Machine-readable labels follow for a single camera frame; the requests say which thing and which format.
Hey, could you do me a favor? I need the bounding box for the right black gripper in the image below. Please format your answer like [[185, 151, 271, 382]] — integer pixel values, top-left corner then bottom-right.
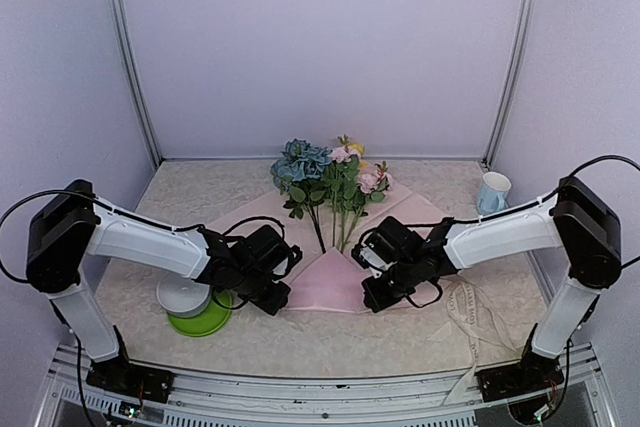
[[362, 256, 421, 313]]

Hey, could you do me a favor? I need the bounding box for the pink wrapping paper sheet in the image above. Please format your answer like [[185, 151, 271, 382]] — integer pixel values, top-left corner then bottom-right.
[[207, 184, 445, 314]]

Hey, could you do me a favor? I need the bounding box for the pink fake rose stem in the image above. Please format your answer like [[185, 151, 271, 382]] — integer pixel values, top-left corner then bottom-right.
[[342, 161, 393, 248]]

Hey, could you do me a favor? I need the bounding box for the pale pink fake flower stem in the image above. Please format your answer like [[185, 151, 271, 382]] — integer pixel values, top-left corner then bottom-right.
[[323, 134, 359, 253]]

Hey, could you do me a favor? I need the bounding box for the blue fake flower bunch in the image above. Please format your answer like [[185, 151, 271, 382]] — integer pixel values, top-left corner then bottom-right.
[[270, 139, 332, 254]]

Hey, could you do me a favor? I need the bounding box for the yellow fake flower stem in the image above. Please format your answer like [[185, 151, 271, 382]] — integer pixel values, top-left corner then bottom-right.
[[347, 142, 368, 169]]

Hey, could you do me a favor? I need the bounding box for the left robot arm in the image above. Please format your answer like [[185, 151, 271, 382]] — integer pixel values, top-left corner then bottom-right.
[[26, 179, 303, 392]]

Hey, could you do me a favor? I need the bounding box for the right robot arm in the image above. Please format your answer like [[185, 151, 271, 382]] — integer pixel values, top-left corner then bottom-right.
[[351, 176, 623, 391]]

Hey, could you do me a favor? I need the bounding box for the green plastic plate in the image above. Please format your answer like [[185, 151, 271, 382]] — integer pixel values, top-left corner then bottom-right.
[[167, 291, 233, 337]]

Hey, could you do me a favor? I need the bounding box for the white ceramic bowl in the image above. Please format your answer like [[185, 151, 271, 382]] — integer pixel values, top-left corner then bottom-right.
[[156, 274, 211, 318]]

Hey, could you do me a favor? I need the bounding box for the beige printed ribbon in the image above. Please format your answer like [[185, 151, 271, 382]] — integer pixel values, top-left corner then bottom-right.
[[443, 280, 522, 405]]

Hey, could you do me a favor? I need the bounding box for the light blue mug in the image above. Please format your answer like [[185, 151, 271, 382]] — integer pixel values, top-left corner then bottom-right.
[[476, 172, 512, 216]]

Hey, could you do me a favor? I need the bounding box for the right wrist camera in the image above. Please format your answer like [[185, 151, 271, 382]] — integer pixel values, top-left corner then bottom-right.
[[351, 244, 390, 278]]

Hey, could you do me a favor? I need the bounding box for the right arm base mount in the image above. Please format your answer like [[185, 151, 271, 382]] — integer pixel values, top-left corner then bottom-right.
[[476, 359, 564, 403]]

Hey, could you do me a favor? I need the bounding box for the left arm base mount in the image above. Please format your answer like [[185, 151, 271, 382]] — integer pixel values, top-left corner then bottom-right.
[[86, 360, 174, 404]]

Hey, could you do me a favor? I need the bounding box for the front aluminium rail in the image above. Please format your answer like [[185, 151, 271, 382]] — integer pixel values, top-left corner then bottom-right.
[[34, 344, 616, 427]]

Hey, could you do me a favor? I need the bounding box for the right aluminium frame post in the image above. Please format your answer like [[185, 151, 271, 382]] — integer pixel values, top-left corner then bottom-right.
[[482, 0, 535, 170]]

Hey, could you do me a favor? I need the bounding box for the aluminium frame post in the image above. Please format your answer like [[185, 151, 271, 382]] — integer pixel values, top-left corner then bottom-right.
[[109, 0, 164, 170], [482, 0, 535, 170]]

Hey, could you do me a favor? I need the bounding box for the left aluminium frame post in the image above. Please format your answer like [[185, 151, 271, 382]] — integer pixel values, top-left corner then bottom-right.
[[109, 0, 164, 170]]

